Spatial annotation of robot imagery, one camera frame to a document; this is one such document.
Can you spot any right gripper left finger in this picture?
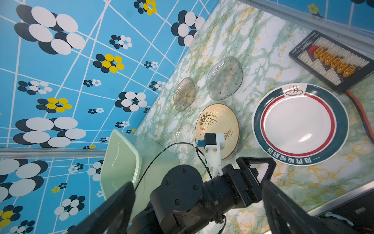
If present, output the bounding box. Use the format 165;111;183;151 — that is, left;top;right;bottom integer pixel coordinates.
67;182;135;234

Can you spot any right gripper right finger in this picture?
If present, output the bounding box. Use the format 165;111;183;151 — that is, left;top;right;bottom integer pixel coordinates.
262;181;335;234

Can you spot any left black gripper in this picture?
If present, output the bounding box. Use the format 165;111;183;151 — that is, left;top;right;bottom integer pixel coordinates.
223;157;277;209

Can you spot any beige bowl plate with leaves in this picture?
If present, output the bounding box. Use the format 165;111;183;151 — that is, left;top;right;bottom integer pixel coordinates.
195;103;240;161

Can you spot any light green plastic bin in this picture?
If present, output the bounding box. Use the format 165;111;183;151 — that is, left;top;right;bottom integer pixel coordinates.
100;129;179;222

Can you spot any white plate striped green rim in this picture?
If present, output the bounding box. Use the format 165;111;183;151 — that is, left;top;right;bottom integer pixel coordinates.
252;83;349;166

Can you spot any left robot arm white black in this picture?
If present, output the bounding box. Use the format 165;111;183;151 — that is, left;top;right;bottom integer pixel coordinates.
127;157;276;234

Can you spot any clear glass plate right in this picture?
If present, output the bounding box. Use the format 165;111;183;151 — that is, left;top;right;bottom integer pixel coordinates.
206;57;243;100

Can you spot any clear glass plate far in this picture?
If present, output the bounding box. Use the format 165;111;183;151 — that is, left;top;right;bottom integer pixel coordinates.
173;77;196;112

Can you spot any black battery charger box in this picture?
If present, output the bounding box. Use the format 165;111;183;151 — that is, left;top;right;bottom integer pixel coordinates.
289;30;374;93

